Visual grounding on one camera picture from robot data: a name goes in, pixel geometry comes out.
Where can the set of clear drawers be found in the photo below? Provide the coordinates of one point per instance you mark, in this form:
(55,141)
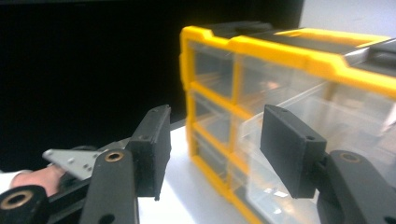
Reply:
(214,71)

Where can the black curtain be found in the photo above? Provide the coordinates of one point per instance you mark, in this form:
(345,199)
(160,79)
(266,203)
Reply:
(87,62)

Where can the clear plastic drawer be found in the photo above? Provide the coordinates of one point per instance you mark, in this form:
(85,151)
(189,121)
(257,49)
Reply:
(348,130)

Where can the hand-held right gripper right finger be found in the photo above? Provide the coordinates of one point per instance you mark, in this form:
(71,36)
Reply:
(289,155)

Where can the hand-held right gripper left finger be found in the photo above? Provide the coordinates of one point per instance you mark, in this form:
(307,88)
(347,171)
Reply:
(152,155)

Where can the yellow black organizer cabinet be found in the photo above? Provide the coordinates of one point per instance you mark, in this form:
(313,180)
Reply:
(267,46)

